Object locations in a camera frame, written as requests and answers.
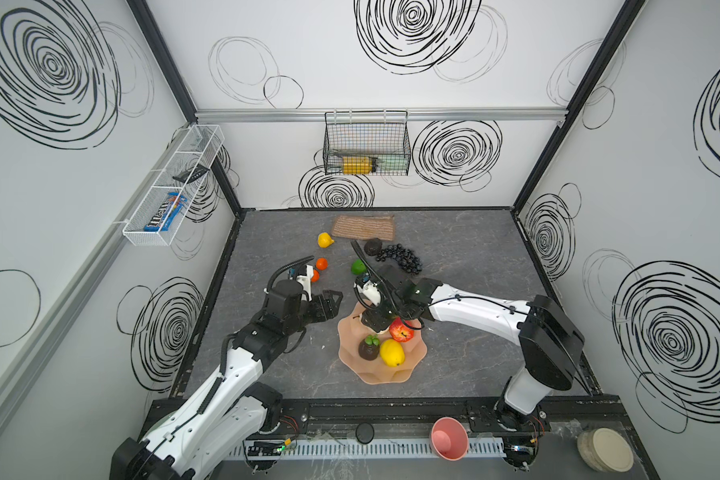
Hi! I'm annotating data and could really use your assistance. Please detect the red fake bell pepper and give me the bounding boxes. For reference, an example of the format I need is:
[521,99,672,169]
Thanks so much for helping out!
[388,318,415,343]

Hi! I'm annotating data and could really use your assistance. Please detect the pink wavy fruit bowl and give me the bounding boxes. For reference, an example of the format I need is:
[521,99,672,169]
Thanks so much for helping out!
[338,303,428,385]

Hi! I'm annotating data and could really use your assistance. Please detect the green fake lime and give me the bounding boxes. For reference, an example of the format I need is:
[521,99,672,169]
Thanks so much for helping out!
[351,259,368,276]

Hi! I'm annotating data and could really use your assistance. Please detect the large yellow lemon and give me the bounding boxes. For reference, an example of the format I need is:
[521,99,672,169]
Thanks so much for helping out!
[379,339,406,368]

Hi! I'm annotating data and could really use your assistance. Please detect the dark fake avocado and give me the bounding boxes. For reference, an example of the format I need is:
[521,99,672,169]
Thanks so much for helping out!
[363,238,383,257]

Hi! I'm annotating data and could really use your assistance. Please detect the small yellow lemon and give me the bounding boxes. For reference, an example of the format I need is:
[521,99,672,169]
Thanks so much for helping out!
[317,232,335,249]

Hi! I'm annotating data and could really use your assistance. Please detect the dark mangosteen green top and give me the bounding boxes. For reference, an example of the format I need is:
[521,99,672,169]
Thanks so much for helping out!
[358,335,380,361]

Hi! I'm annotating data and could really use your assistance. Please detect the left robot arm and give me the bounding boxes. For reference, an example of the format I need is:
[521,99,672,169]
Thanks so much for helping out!
[109,279,343,479]

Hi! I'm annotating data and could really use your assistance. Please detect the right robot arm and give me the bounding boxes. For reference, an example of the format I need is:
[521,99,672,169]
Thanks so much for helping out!
[354,265,585,431]

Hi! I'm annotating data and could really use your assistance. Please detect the black grape bunch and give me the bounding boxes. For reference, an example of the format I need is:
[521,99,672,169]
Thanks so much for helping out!
[376,244,423,275]

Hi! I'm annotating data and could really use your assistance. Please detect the brown woven mat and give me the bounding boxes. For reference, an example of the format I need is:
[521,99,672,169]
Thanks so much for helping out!
[330,215,396,241]

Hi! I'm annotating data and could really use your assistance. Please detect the green item in basket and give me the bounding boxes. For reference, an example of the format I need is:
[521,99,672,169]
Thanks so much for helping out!
[375,154,410,176]

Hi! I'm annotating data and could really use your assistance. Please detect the black round knob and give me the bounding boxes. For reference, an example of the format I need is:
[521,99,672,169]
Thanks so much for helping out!
[355,422,375,445]

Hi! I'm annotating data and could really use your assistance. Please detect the yellow sponge in basket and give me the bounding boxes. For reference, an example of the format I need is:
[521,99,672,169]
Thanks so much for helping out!
[342,156,376,175]

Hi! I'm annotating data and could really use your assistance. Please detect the pink cup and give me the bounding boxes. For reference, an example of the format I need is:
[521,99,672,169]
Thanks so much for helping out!
[430,417,469,461]

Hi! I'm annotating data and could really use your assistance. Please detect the blue candy packet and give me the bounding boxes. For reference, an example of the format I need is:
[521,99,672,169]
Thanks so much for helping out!
[143,192,187,232]

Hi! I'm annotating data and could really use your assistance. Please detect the black remote control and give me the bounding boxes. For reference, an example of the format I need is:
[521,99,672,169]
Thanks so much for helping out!
[172,164,209,185]

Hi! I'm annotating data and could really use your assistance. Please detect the beige stacked bowls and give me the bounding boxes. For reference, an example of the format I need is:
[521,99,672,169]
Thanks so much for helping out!
[576,428,634,473]

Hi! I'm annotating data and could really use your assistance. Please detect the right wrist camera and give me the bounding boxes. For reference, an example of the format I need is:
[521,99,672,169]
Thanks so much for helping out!
[354,275,382,309]

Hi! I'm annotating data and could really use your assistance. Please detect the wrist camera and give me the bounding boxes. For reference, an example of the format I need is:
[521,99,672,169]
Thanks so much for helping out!
[354,275,382,309]
[289,264,315,301]

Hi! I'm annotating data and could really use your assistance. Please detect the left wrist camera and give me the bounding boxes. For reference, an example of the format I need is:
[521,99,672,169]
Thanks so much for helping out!
[289,264,315,301]

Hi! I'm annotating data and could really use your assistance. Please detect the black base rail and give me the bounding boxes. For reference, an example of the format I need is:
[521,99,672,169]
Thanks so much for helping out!
[275,395,628,435]

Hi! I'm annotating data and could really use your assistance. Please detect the black wire wall basket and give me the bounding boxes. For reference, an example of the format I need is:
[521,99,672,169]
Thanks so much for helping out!
[322,109,412,176]

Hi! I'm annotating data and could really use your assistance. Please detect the white wire wall shelf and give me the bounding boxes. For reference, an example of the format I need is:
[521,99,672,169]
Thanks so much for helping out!
[123,124,224,247]

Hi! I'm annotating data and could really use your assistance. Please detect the white slotted cable duct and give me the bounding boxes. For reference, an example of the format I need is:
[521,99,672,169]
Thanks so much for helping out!
[217,436,507,462]

